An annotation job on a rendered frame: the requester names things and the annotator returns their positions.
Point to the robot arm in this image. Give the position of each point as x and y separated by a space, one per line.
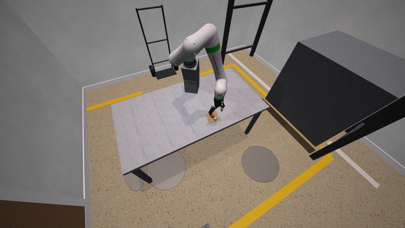
206 37

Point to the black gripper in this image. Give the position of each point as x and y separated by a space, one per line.
214 107

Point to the tan mat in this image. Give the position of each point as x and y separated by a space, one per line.
210 119

